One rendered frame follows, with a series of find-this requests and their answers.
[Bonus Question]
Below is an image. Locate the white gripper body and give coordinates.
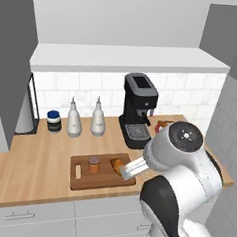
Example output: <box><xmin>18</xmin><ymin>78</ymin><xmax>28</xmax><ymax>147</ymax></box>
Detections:
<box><xmin>119</xmin><ymin>156</ymin><xmax>150</xmax><ymax>183</ymax></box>

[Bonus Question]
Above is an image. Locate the golden brown croissant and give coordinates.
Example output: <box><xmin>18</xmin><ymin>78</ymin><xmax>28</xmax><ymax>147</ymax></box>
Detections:
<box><xmin>109</xmin><ymin>157</ymin><xmax>126</xmax><ymax>176</ymax></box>

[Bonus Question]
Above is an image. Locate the brown wooden cutting board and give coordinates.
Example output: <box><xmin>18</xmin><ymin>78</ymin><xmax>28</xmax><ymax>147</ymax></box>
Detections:
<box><xmin>67</xmin><ymin>148</ymin><xmax>139</xmax><ymax>196</ymax></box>

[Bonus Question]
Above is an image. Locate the orange jam jar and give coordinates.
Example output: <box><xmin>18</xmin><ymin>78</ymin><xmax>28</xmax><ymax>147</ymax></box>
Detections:
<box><xmin>87</xmin><ymin>154</ymin><xmax>102</xmax><ymax>175</ymax></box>

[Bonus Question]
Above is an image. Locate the dark jar with blue lid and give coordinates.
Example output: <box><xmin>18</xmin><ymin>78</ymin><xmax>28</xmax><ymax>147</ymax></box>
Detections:
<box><xmin>44</xmin><ymin>109</ymin><xmax>64</xmax><ymax>135</ymax></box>

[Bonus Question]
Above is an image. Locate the white upper cabinet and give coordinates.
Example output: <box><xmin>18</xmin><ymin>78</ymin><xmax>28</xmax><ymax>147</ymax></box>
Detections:
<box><xmin>29</xmin><ymin>35</ymin><xmax>233</xmax><ymax>86</ymax></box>

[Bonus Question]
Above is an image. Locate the grey cabinet side panel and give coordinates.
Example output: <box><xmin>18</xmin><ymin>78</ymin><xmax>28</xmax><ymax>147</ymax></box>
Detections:
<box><xmin>0</xmin><ymin>0</ymin><xmax>42</xmax><ymax>156</ymax></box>

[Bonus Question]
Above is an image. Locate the red plate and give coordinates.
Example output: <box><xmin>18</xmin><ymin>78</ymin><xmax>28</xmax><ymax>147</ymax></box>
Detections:
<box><xmin>154</xmin><ymin>119</ymin><xmax>174</xmax><ymax>135</ymax></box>

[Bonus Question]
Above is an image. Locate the orange pastry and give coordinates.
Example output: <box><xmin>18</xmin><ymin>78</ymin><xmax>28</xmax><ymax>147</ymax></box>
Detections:
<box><xmin>156</xmin><ymin>119</ymin><xmax>173</xmax><ymax>129</ymax></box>

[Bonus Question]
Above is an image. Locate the white drawer front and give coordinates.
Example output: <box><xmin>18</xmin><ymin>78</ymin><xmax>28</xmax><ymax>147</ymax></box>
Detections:
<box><xmin>71</xmin><ymin>189</ymin><xmax>154</xmax><ymax>237</ymax></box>
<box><xmin>0</xmin><ymin>195</ymin><xmax>80</xmax><ymax>237</ymax></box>

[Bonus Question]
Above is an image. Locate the white oil bottle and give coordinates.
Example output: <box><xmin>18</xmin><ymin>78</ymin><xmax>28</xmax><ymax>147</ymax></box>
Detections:
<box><xmin>89</xmin><ymin>96</ymin><xmax>109</xmax><ymax>138</ymax></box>
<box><xmin>65</xmin><ymin>96</ymin><xmax>85</xmax><ymax>139</ymax></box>

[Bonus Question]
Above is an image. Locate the black coffee machine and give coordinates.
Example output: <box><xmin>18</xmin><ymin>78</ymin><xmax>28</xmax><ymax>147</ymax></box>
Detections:
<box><xmin>116</xmin><ymin>71</ymin><xmax>161</xmax><ymax>151</ymax></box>

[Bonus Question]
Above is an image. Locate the white paper towel roll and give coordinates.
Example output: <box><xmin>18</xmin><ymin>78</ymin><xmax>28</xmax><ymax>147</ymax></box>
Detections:
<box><xmin>14</xmin><ymin>86</ymin><xmax>38</xmax><ymax>136</ymax></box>

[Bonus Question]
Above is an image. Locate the silver drawer handle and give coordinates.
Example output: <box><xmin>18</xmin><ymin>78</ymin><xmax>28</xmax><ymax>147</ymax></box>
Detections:
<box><xmin>4</xmin><ymin>209</ymin><xmax>36</xmax><ymax>223</ymax></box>

